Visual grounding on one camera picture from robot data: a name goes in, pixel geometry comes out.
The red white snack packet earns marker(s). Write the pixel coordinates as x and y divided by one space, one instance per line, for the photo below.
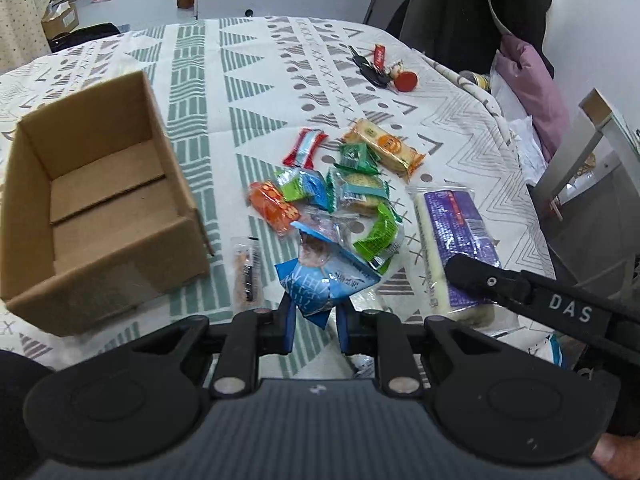
307 143

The patterned bed cover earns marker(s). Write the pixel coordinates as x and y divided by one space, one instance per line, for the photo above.
234 94

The red round keychain charm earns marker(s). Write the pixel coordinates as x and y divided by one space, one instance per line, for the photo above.
403 80

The person's right hand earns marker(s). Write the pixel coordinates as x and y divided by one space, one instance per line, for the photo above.
619 457

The clear sausage snack packet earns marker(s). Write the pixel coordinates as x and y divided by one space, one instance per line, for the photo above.
248 290

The small cardboard box on floor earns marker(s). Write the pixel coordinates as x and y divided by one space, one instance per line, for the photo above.
60 19

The brown cardboard box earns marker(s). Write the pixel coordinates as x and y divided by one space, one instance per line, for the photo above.
96 215

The purple wafer snack pack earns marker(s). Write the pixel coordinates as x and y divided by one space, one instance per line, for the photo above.
450 224

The grey side table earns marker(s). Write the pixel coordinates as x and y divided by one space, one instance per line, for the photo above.
588 199

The black bag on floor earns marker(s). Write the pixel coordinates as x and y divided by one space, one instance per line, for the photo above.
82 35

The black jacket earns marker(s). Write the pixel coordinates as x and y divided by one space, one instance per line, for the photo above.
465 34

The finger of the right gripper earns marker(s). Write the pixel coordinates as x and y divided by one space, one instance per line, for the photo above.
481 281

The blue green snack packet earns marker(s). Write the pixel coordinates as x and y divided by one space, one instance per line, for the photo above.
303 185

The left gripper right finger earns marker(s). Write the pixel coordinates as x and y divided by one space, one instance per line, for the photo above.
347 326

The orange cracker pack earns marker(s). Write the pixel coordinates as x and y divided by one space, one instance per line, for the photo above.
395 154

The dark green snack packet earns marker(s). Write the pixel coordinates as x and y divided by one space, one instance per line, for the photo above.
358 157

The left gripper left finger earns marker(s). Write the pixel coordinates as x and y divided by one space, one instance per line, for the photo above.
285 324

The dotted tablecloth table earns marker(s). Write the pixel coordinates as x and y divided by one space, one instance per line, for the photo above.
22 38

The orange snack packet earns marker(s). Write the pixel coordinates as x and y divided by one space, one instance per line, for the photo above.
270 204

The red key tag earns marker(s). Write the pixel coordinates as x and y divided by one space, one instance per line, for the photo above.
379 57

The teal band cookie pack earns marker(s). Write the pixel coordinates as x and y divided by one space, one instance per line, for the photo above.
353 191

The light green snack packet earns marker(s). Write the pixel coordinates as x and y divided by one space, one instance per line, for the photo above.
383 240

